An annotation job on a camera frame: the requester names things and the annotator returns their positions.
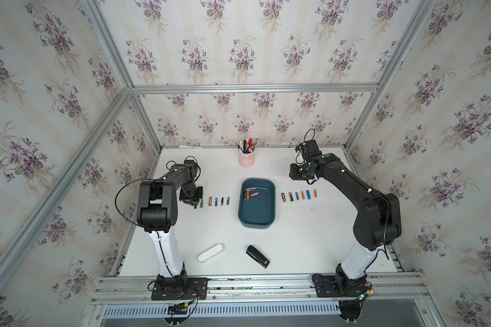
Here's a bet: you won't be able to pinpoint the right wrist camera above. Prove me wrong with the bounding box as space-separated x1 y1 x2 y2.
295 140 322 164

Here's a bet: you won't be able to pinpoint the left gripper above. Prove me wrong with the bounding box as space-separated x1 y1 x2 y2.
179 183 203 205

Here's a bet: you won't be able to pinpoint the aluminium front rail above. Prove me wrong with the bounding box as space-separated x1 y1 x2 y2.
91 272 431 305

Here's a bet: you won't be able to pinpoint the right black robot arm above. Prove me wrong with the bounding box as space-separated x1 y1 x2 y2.
289 150 402 280

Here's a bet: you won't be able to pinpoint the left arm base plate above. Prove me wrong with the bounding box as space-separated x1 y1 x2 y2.
148 276 209 301

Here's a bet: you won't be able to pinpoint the teal plastic storage box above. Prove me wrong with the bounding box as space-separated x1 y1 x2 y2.
237 178 276 229

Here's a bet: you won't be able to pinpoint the white oblong case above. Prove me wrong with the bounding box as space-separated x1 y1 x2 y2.
198 243 224 264

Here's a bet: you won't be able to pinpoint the pink pen holder cup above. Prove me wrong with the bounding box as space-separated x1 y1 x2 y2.
238 151 255 168

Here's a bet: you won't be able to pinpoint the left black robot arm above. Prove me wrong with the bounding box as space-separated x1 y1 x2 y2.
136 155 203 283

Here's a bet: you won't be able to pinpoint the black stapler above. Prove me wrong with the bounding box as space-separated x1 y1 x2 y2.
246 245 270 268

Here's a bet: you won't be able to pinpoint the black loop cable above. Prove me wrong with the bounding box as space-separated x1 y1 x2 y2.
114 178 156 228

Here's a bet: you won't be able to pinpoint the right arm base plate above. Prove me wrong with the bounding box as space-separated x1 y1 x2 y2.
311 274 372 299

